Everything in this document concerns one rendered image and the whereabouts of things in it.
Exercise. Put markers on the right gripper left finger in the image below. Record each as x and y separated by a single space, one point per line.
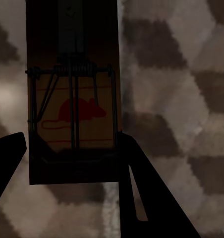
12 150

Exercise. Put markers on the mousetrap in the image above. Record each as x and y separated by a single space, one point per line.
74 97

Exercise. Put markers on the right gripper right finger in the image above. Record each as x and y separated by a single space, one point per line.
166 219

